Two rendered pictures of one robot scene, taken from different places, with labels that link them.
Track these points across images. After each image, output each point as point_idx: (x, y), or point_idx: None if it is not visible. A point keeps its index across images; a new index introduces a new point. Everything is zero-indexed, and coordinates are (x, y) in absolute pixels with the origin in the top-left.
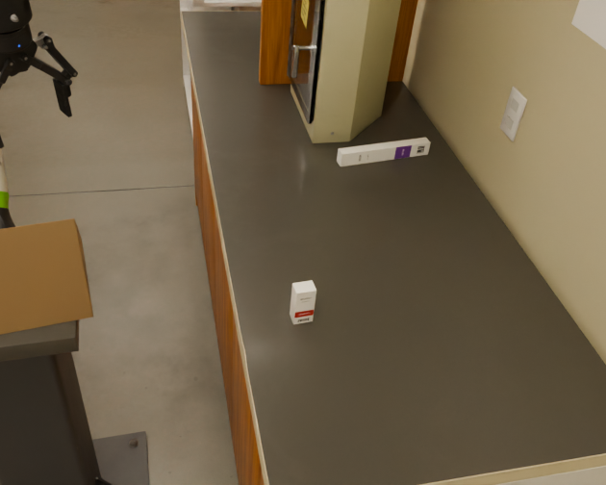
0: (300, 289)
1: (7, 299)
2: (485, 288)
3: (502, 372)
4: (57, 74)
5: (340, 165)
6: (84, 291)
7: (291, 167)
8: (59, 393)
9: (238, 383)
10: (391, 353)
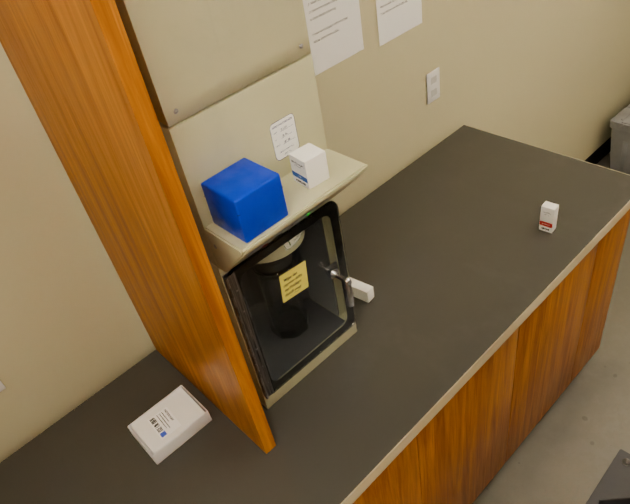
0: (554, 205)
1: None
2: (428, 188)
3: (483, 164)
4: None
5: (373, 297)
6: None
7: (409, 320)
8: None
9: (532, 370)
10: (521, 193)
